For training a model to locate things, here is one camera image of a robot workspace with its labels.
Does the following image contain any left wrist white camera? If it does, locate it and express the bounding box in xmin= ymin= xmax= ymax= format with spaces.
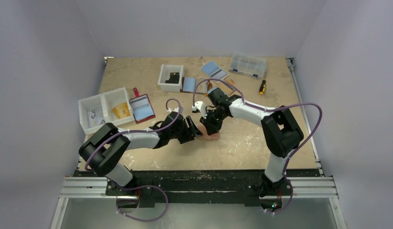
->
xmin=167 ymin=106 xmax=183 ymax=114

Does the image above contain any red card holder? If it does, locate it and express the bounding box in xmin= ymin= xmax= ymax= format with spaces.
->
xmin=129 ymin=87 xmax=156 ymax=124

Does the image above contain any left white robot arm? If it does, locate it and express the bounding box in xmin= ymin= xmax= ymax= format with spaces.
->
xmin=78 ymin=111 xmax=203 ymax=195

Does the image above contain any pink card holder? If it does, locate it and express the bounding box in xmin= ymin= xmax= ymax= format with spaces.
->
xmin=198 ymin=125 xmax=220 ymax=141

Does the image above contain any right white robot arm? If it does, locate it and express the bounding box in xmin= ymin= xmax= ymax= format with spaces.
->
xmin=192 ymin=88 xmax=304 ymax=197

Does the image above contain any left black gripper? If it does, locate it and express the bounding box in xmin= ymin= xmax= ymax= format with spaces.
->
xmin=169 ymin=116 xmax=202 ymax=144

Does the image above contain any brown open card holder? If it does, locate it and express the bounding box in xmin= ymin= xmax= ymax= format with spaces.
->
xmin=180 ymin=77 xmax=212 ymax=94

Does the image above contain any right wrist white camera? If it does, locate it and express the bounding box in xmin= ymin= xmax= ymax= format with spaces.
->
xmin=191 ymin=101 xmax=206 ymax=115

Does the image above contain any white card holder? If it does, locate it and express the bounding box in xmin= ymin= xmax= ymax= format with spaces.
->
xmin=200 ymin=61 xmax=229 ymax=80

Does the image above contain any black object in box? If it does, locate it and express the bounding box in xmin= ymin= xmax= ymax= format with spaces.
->
xmin=165 ymin=72 xmax=180 ymax=84

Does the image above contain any aluminium frame rail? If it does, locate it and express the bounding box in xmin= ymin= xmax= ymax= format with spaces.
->
xmin=58 ymin=177 xmax=347 ymax=229

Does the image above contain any wrist white camera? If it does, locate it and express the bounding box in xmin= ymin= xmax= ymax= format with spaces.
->
xmin=191 ymin=101 xmax=206 ymax=115
xmin=167 ymin=106 xmax=183 ymax=114

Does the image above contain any yellow black screwdriver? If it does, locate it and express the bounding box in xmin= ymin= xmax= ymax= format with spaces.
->
xmin=259 ymin=79 xmax=266 ymax=95

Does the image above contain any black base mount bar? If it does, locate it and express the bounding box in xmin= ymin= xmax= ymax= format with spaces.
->
xmin=73 ymin=169 xmax=322 ymax=209

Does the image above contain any small white square box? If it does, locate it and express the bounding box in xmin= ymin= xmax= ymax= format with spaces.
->
xmin=158 ymin=64 xmax=184 ymax=93

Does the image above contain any printed card in bin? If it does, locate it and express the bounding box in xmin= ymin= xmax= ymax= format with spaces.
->
xmin=87 ymin=107 xmax=106 ymax=128

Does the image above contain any orange card holder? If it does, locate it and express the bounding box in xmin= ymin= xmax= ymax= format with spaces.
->
xmin=206 ymin=80 xmax=235 ymax=97

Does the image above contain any clear plastic organizer box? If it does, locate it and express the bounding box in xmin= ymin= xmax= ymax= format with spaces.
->
xmin=229 ymin=52 xmax=267 ymax=79

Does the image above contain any orange card in bin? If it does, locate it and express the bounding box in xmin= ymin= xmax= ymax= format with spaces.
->
xmin=112 ymin=102 xmax=131 ymax=119

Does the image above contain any white two-compartment bin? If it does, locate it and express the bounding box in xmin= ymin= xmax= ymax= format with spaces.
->
xmin=78 ymin=87 xmax=135 ymax=135

